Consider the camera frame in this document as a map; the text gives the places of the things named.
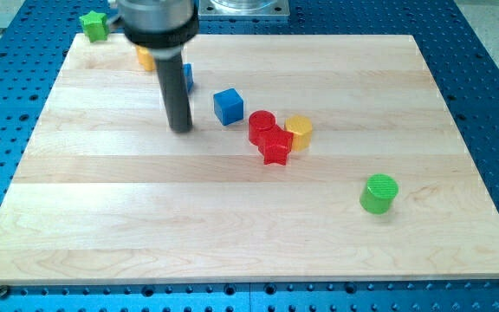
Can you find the yellow heart block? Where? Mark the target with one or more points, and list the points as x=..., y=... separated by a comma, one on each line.
x=145, y=58

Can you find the red cylinder block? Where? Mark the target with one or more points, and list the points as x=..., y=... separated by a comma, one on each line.
x=259, y=122

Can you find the red star block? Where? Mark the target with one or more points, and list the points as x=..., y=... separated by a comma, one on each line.
x=275, y=145

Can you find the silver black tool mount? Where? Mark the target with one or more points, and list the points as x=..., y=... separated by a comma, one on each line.
x=161, y=26

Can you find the blue triangle block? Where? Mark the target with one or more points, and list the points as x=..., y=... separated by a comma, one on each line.
x=188, y=77

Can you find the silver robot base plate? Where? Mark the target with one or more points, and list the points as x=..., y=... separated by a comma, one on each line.
x=224, y=10

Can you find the yellow hexagon block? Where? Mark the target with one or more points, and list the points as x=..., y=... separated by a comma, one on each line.
x=302, y=129

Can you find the blue perforated table plate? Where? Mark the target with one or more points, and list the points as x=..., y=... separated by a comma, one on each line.
x=35, y=42

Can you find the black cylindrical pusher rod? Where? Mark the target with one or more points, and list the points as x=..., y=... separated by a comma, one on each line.
x=174, y=93

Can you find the blue cube block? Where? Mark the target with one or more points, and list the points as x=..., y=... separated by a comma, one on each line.
x=228, y=106

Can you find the green cylinder block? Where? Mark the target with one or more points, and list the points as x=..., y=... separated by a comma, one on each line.
x=379, y=192

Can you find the green star block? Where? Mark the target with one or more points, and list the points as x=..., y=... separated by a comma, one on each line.
x=94, y=26

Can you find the light wooden board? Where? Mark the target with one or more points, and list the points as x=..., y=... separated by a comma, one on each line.
x=106, y=193

